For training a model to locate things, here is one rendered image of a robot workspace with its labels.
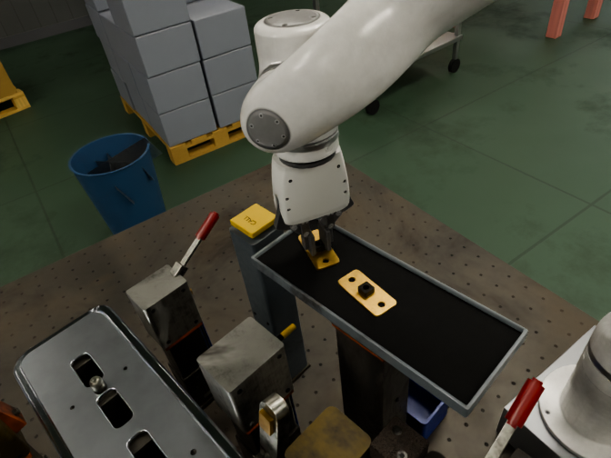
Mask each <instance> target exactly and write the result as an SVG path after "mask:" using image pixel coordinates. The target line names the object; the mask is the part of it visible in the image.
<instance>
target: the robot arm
mask: <svg viewBox="0 0 611 458"><path fill-rule="evenodd" d="M493 2H495V0H347V1H346V3H345V4H344V5H343V6H342V7H341V8H340V9H339V10H338V11H337V12H336V13H335V14H334V15H333V16H332V17H331V18H330V17H329V16H328V15H327V14H325V13H323V12H320V11H317V10H311V9H294V10H286V11H282V12H278V13H274V14H271V15H268V16H266V17H264V18H262V19H261V20H260V21H258V22H257V23H256V25H255V27H254V35H255V45H256V51H257V56H258V62H259V76H258V79H257V81H256V82H255V83H254V85H253V86H252V87H251V89H250V90H249V92H248V93H247V95H246V97H245V100H244V102H243V104H242V107H241V113H240V124H241V128H242V131H243V133H244V135H245V137H246V139H247V140H248V141H249V142H250V143H251V144H252V145H253V146H254V147H256V148H258V149H259V150H261V151H264V152H267V153H273V156H272V186H273V196H274V202H275V208H276V214H275V220H274V226H275V228H276V230H278V231H287V230H291V231H293V232H296V233H298V234H301V239H302V245H303V247H304V249H305V250H308V251H309V252H310V254H311V255H312V256H315V255H316V241H315V237H314V235H313V233H312V232H311V230H310V226H309V221H310V220H313V219H316V218H318V217H321V219H319V220H318V222H317V223H318V232H319V239H321V240H322V242H323V243H324V245H325V249H326V250H327V251H330V250H332V248H331V242H332V241H333V230H332V229H333V228H334V227H335V226H336V224H335V222H336V220H337V219H338V218H339V217H340V215H341V214H342V213H343V212H344V211H346V210H347V209H348V208H350V207H351V206H353V205H354V202H353V200H352V198H351V197H350V193H349V184H348V178H347V172H346V165H345V161H344V157H343V155H342V151H341V148H340V146H339V142H338V136H339V132H338V126H339V125H340V124H342V123H343V122H344V121H346V120H348V119H349V118H351V117H352V116H353V115H355V114H357V113H358V112H360V111H361V110H362V109H364V108H365V107H366V106H368V105H369V104H371V103H372V102H373V101H374V100H376V99H377V97H378V96H380V95H381V94H382V93H383V92H384V91H385V90H387V89H388V88H389V87H390V86H391V85H392V84H393V83H394V82H395V81H396V80H397V79H398V78H399V77H400V76H401V75H402V74H403V73H404V72H405V71H406V70H407V69H408V68H409V67H410V66H411V64H412V63H413V62H414V61H415V60H416V59H417V58H418V57H419V56H420V55H421V54H422V53H423V52H424V51H425V50H426V49H427V48H428V47H429V46H430V45H431V44H432V43H433V42H434V41H435V40H436V39H437V38H438V37H439V36H441V35H443V34H444V33H445V32H447V31H448V30H450V29H452V28H453V27H455V26H456V25H458V24H460V23H462V22H463V21H465V20H466V19H467V18H469V17H470V16H472V15H474V14H475V13H477V12H479V11H480V10H482V9H483V8H485V7H486V6H488V5H490V4H492V3H493ZM542 386H543V387H544V388H545V390H544V391H543V393H542V395H541V396H540V398H539V400H538V407H539V412H540V414H541V417H542V419H543V421H544V423H545V425H546V428H547V429H548V430H549V432H550V433H551V434H552V435H553V436H554V437H555V438H556V439H557V440H558V441H559V442H560V443H561V445H563V446H564V447H565V448H566V449H567V450H568V451H569V452H570V453H573V454H574V455H576V456H577V457H579V458H611V312H610V313H608V314H607V315H605V316H604V317H603V318H602V319H601V320H600V322H599V323H598V324H597V326H596V328H595V330H594V331H593V332H592V334H591V336H590V338H589V340H588V342H587V344H586V347H585V349H584V351H583V352H582V354H581V356H580V358H579V360H578V362H577V364H571V365H567V366H562V367H560V368H557V369H555V370H554V371H553V372H551V373H550V374H549V375H548V376H547V377H546V378H545V380H544V381H543V385H542Z"/></svg>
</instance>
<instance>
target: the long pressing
mask: <svg viewBox="0 0 611 458"><path fill-rule="evenodd" d="M83 355H89V356H90V358H91V359H92V360H93V362H94V363H95V365H96V366H97V367H98V369H99V370H100V371H101V373H102V374H103V378H102V379H103V380H104V381H105V383H106V385H107V388H106V390H105V391H104V392H103V393H101V394H95V393H94V391H93V389H92V388H91V387H86V386H85V384H84V382H83V381H82V380H81V378H80V377H79V375H78V374H77V372H76V371H75V369H74V368H73V363H74V362H75V361H76V360H77V359H79V358H80V357H82V356H83ZM125 367H127V369H126V370H124V368H125ZM14 375H15V379H16V380H17V381H18V383H19V385H20V387H21V388H22V390H23V392H24V394H25V396H26V398H27V400H28V402H29V403H30V404H31V406H32V408H33V410H34V411H35V414H36V416H37V417H38V419H39V421H40V423H41V424H42V425H43V427H44V429H45V432H46V433H47V435H48V437H49V439H50V440H51V442H52V444H53V446H54V447H55V449H56V451H57V453H58V455H59V456H60V458H135V456H134V454H133V453H132V452H131V450H130V449H129V444H130V442H131V441H132V440H133V439H134V438H136V437H137V435H138V434H140V433H147V434H148V435H149V436H150V438H151V439H152V440H153V442H154V443H155V445H156V446H157V447H158V449H159V450H160V451H161V453H162V454H163V455H164V457H165V458H245V456H244V455H243V454H242V453H241V452H240V451H239V450H238V449H237V447H236V446H235V445H234V444H233V443H232V442H231V441H230V440H229V438H228V437H227V436H226V435H225V434H224V433H223V432H222V431H221V429H220V428H219V427H218V426H217V425H216V424H215V423H214V421H213V420H212V419H211V418H210V417H209V416H208V415H207V414H206V413H205V411H204V410H203V409H202V408H201V407H200V406H199V405H198V404H197V402H196V401H195V400H194V399H193V398H192V397H191V396H190V394H189V393H188V392H187V391H186V390H185V389H184V388H183V387H182V385H181V384H180V383H179V382H178V381H177V380H176V379H175V377H174V376H173V375H172V374H170V373H169V372H168V371H167V370H166V368H165V367H164V366H163V365H162V364H161V363H160V362H159V361H158V359H157V358H156V357H155V356H154V355H153V354H152V353H151V351H150V350H149V349H148V348H147V347H146V346H145V345H144V344H143V342H142V341H141V340H140V339H139V338H138V337H137V336H136V335H135V333H134V332H133V331H132V330H131V329H130V328H129V327H128V326H127V324H126V323H125V322H124V321H123V320H122V319H121V318H120V317H119V315H118V314H117V313H116V312H115V311H114V310H113V309H112V308H111V307H109V306H107V305H98V306H96V307H95V308H93V309H91V310H90V311H88V312H86V313H85V314H82V315H81V316H79V317H78V318H76V319H75V320H74V321H73V322H71V323H69V324H67V325H66V326H64V327H63V328H61V329H60V330H58V331H57V332H55V333H53V334H51V335H50V336H48V337H47V338H45V339H44V340H43V341H42V342H40V343H38V344H36V345H35V346H33V347H32V348H30V349H29V350H27V351H26V352H25V353H23V354H22V355H21V357H20V358H19V359H18V361H17V362H16V364H15V369H14ZM110 391H116V392H117V394H118V395H119V396H120V398H121V399H122V400H123V402H124V403H125V405H126V406H127V407H128V409H129V410H130V411H131V413H132V414H133V416H132V418H131V419H130V420H129V421H128V422H127V423H125V424H124V425H123V426H121V427H120V428H115V427H114V426H113V424H112V423H111V422H110V420H109V419H108V417H107V416H106V414H105V412H104V411H103V410H102V408H101V407H100V405H99V404H98V402H99V400H100V398H101V397H103V396H104V395H105V394H107V393H108V392H110ZM72 406H74V407H75V408H74V409H73V410H70V408H71V407H72ZM192 450H196V454H195V455H191V451H192Z"/></svg>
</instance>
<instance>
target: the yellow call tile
mask: <svg viewBox="0 0 611 458"><path fill-rule="evenodd" d="M274 220H275V214H273V213H271V212H269V211H267V210H266V209H265V208H263V207H262V206H260V205H258V204H254V205H252V206H251V207H249V208H247V209H246V210H244V211H243V212H242V213H241V214H239V215H237V216H236V217H234V218H232V219H231V220H230V222H231V225H232V226H234V227H235V228H237V229H238V230H240V231H241V232H243V233H244V234H246V235H248V236H249V237H251V238H252V239H253V238H255V237H256V236H258V235H259V234H261V233H262V232H263V231H265V230H266V229H267V228H269V227H270V226H272V225H273V224H274Z"/></svg>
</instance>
